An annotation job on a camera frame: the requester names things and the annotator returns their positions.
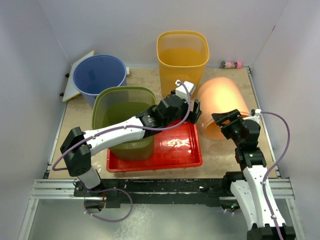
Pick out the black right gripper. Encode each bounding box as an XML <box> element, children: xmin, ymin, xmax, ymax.
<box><xmin>211</xmin><ymin>109</ymin><xmax>243</xmax><ymax>147</ymax></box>

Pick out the orange round plastic bucket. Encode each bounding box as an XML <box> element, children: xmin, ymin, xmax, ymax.
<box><xmin>196</xmin><ymin>77</ymin><xmax>250</xmax><ymax>140</ymax></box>

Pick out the yellow mesh waste basket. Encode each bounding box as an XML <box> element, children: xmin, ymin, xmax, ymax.
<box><xmin>156</xmin><ymin>30</ymin><xmax>210</xmax><ymax>97</ymax></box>

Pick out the blue round plastic bucket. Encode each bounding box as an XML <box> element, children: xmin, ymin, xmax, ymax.
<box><xmin>72</xmin><ymin>54</ymin><xmax>127</xmax><ymax>107</ymax></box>

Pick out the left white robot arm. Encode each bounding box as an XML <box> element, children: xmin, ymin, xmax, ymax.
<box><xmin>60</xmin><ymin>91</ymin><xmax>202</xmax><ymax>196</ymax></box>

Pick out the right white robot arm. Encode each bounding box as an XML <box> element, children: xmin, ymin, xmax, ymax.
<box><xmin>211</xmin><ymin>109</ymin><xmax>296</xmax><ymax>240</ymax></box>

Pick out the red plastic tray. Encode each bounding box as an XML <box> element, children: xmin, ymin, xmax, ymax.
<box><xmin>106</xmin><ymin>122</ymin><xmax>203</xmax><ymax>173</ymax></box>

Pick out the pink capped small bottle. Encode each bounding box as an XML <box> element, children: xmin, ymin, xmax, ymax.
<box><xmin>221</xmin><ymin>61</ymin><xmax>243</xmax><ymax>69</ymax></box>

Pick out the green mesh waste basket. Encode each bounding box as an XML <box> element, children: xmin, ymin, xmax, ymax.
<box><xmin>91</xmin><ymin>86</ymin><xmax>157</xmax><ymax>161</ymax></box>

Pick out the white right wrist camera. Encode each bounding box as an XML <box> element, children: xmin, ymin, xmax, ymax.
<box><xmin>247</xmin><ymin>108</ymin><xmax>262</xmax><ymax>124</ymax></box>

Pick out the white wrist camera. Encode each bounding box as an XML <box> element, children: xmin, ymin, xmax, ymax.
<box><xmin>247</xmin><ymin>108</ymin><xmax>262</xmax><ymax>124</ymax></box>
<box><xmin>175</xmin><ymin>80</ymin><xmax>196</xmax><ymax>100</ymax></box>

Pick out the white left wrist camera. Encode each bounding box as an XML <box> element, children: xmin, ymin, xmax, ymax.
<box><xmin>175</xmin><ymin>80</ymin><xmax>196</xmax><ymax>100</ymax></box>

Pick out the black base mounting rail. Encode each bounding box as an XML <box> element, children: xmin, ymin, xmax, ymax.
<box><xmin>73</xmin><ymin>178</ymin><xmax>240</xmax><ymax>211</ymax></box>

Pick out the small whiteboard yellow frame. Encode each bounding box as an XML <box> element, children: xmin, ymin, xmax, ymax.
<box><xmin>61</xmin><ymin>50</ymin><xmax>96</xmax><ymax>103</ymax></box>

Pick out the aluminium frame rail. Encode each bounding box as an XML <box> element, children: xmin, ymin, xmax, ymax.
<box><xmin>17</xmin><ymin>66</ymin><xmax>306</xmax><ymax>240</ymax></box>

